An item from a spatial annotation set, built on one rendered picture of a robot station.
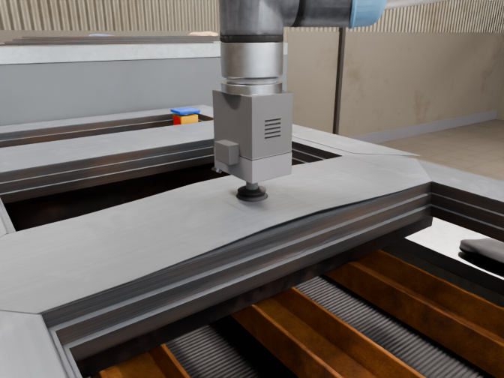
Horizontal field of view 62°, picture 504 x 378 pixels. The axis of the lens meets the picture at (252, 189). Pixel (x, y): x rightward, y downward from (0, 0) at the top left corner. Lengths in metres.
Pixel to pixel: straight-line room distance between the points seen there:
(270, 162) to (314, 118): 3.45
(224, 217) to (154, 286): 0.13
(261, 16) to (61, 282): 0.34
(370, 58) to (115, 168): 3.73
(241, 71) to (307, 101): 3.38
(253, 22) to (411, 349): 0.62
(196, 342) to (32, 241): 0.40
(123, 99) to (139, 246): 0.89
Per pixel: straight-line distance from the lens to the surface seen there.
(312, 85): 3.88
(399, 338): 0.87
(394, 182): 0.68
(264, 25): 0.49
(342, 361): 0.60
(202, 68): 1.43
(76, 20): 2.95
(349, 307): 0.93
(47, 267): 0.46
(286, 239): 0.50
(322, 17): 0.52
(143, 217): 0.53
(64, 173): 0.82
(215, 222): 0.49
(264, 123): 0.50
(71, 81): 1.28
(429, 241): 0.94
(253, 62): 0.49
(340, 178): 0.67
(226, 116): 0.53
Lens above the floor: 1.08
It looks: 20 degrees down
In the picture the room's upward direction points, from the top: straight up
